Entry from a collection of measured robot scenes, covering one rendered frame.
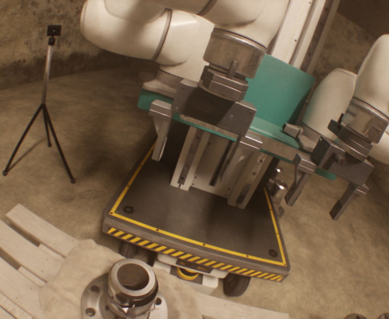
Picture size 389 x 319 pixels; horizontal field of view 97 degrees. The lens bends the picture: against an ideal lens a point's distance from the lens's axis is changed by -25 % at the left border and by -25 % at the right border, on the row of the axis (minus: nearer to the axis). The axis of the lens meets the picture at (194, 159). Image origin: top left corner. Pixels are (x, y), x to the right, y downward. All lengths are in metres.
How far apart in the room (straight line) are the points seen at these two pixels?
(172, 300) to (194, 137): 0.58
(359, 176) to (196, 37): 0.49
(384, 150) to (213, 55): 0.59
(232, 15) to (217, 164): 0.71
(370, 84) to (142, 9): 0.49
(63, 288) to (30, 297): 0.12
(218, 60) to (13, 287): 0.82
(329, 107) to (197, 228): 0.58
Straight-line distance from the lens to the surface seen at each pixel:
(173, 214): 0.83
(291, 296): 1.31
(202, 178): 0.98
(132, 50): 0.59
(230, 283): 1.09
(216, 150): 0.91
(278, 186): 1.60
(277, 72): 0.78
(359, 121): 0.44
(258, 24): 0.34
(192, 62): 0.60
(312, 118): 0.72
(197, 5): 0.32
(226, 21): 0.34
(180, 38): 0.58
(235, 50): 0.33
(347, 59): 5.69
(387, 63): 0.45
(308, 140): 0.71
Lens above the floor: 0.86
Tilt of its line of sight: 26 degrees down
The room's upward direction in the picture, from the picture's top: 21 degrees clockwise
